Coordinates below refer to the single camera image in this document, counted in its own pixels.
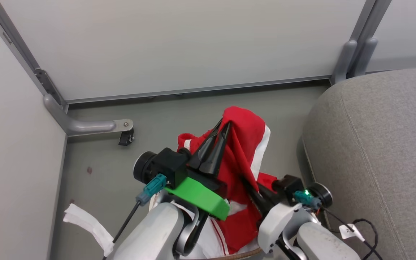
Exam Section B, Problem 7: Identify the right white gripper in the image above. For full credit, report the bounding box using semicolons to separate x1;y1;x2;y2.
242;177;308;254

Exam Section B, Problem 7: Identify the red and white clothing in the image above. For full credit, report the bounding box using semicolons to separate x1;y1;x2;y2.
177;106;279;255

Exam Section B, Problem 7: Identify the grey partition corner post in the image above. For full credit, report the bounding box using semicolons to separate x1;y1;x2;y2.
0;0;68;109

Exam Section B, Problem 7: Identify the grey partition foot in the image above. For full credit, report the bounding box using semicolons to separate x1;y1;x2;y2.
352;38;379;77
43;94;134;137
331;40;358;86

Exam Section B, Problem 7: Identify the white fabric strap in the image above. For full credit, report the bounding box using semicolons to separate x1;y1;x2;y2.
63;203;115;257

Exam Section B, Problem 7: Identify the thin black cable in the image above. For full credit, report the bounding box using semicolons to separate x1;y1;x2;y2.
322;207;384;260
102;200;143;260

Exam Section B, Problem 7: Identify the white cable label tag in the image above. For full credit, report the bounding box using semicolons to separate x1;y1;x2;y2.
339;224;365;242

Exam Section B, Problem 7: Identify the grey fabric sofa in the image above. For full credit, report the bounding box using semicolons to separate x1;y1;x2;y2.
296;68;416;260

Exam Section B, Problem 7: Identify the teal cable connector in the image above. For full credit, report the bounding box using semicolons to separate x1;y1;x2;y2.
294;190;322;211
136;173;168;207

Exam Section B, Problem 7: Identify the black caster wheel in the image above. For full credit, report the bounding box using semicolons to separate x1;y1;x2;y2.
118;129;135;146

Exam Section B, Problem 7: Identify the left green black gripper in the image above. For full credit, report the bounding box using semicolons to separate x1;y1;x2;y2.
164;118;233;221

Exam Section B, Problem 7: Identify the grey partition bottom rail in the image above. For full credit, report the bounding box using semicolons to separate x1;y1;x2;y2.
65;75;332;104

